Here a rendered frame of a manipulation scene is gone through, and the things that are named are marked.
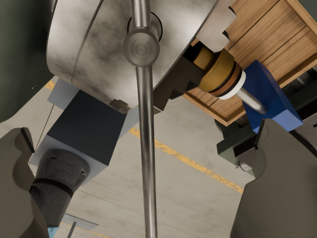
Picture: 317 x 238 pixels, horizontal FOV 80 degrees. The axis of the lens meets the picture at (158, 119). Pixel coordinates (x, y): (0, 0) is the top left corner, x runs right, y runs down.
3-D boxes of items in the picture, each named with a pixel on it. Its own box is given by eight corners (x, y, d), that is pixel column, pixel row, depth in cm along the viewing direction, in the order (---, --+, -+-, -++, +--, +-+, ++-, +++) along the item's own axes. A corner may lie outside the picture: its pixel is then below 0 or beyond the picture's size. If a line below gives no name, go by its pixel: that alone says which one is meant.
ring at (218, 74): (174, 84, 34) (211, 110, 37) (212, 43, 29) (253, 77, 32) (177, 61, 41) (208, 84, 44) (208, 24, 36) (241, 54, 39)
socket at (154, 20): (129, 10, 20) (126, 11, 18) (161, 10, 20) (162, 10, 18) (131, 43, 22) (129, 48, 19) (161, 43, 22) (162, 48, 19)
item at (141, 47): (135, 16, 20) (120, 29, 11) (155, 15, 20) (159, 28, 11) (136, 38, 22) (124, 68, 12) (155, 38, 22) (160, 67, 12)
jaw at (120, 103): (142, 45, 34) (110, 101, 30) (154, 29, 29) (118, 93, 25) (189, 80, 37) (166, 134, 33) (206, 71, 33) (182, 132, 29)
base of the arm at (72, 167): (79, 182, 69) (65, 209, 61) (37, 163, 63) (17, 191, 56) (98, 165, 60) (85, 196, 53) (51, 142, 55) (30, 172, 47)
